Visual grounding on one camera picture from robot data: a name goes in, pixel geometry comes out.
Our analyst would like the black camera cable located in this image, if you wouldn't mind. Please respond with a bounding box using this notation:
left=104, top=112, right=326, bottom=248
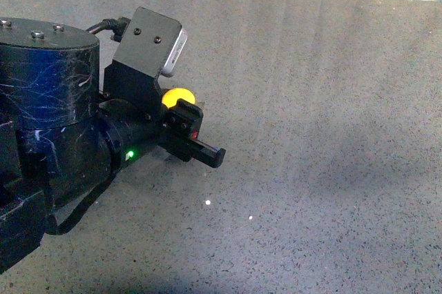
left=85, top=16, right=131, bottom=41

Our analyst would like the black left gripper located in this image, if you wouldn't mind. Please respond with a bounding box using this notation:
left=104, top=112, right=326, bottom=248
left=99, top=99, right=226, bottom=173

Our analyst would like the yellow push button switch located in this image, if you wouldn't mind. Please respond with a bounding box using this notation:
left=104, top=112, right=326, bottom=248
left=161, top=87, right=204, bottom=109

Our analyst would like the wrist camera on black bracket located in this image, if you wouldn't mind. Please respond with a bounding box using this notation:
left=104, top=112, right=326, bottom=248
left=103, top=7, right=187, bottom=121

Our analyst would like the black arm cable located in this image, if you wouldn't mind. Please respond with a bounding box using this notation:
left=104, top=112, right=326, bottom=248
left=44, top=169, right=117, bottom=236

